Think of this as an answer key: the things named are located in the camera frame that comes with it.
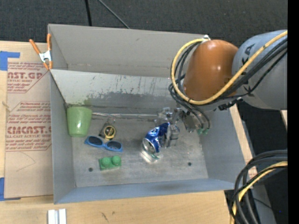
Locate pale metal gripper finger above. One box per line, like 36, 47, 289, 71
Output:
163, 125, 172, 148
171, 124, 181, 147

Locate crushed blue drink can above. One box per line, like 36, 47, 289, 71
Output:
142, 122, 171, 154

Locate grey metal bin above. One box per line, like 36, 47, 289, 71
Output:
48, 24, 247, 204

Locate blue sunglasses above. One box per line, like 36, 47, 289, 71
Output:
84, 135, 124, 153

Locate black and yellow tape measure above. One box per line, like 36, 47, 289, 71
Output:
98, 124, 116, 141

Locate green toy brick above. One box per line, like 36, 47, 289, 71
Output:
98, 155, 122, 171

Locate green plastic cup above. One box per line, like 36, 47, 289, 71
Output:
66, 105, 93, 138

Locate brown cardboard board red print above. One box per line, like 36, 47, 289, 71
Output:
0, 40, 55, 201

